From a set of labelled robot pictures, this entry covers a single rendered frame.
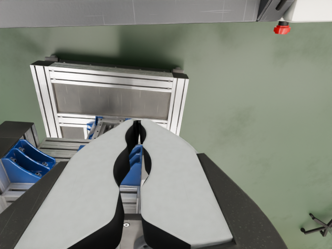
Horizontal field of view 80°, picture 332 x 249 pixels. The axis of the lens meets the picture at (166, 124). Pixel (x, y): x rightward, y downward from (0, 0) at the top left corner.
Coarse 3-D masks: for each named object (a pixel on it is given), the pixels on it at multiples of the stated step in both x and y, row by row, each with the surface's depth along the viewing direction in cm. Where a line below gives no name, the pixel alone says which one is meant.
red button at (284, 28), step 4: (280, 24) 48; (284, 24) 48; (288, 24) 48; (276, 28) 48; (280, 28) 48; (284, 28) 47; (288, 28) 47; (276, 32) 49; (280, 32) 48; (284, 32) 48; (288, 32) 48
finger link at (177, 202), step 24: (144, 120) 12; (144, 144) 10; (168, 144) 10; (168, 168) 8; (192, 168) 8; (144, 192) 7; (168, 192) 7; (192, 192) 7; (144, 216) 6; (168, 216) 6; (192, 216) 6; (216, 216) 6; (168, 240) 6; (192, 240) 6; (216, 240) 6
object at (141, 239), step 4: (136, 240) 50; (140, 240) 49; (144, 240) 48; (136, 244) 50; (140, 244) 48; (144, 244) 48; (136, 248) 49; (140, 248) 48; (144, 248) 48; (148, 248) 48
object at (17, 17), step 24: (0, 0) 30; (24, 0) 30; (48, 0) 30; (72, 0) 31; (96, 0) 31; (120, 0) 31; (144, 0) 31; (168, 0) 31; (192, 0) 32; (216, 0) 32; (240, 0) 32; (0, 24) 32; (24, 24) 32; (48, 24) 32; (72, 24) 32; (96, 24) 33; (120, 24) 33; (144, 24) 33
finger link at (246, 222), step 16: (208, 160) 9; (208, 176) 8; (224, 176) 8; (224, 192) 7; (240, 192) 7; (224, 208) 7; (240, 208) 7; (256, 208) 7; (240, 224) 6; (256, 224) 6; (272, 224) 6; (240, 240) 6; (256, 240) 6; (272, 240) 6
